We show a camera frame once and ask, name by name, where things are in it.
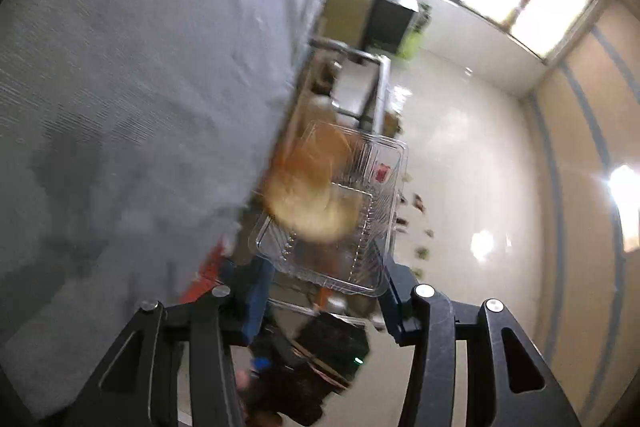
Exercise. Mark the red plastic basket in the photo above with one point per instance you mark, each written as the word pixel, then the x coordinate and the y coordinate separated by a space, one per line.
pixel 207 274

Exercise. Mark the metal shelf rack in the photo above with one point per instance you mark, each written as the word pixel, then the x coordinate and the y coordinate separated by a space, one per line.
pixel 377 77

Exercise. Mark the grey tablecloth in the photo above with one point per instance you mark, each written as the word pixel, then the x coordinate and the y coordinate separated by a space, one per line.
pixel 125 82

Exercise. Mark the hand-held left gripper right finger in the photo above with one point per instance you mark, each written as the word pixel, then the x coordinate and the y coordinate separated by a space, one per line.
pixel 396 302

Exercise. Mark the yellow-green bag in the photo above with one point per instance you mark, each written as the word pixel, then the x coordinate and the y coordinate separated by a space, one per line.
pixel 414 37

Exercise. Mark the small wrapper scrap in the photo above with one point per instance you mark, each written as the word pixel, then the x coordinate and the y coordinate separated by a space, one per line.
pixel 419 202

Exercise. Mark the clear plastic tray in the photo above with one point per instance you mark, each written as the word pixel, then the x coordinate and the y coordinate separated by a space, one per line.
pixel 370 247

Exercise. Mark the tan round food piece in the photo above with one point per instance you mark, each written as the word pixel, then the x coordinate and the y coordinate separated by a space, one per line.
pixel 305 202

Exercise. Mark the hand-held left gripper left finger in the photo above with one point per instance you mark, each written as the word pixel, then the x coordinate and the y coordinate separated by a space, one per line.
pixel 257 302

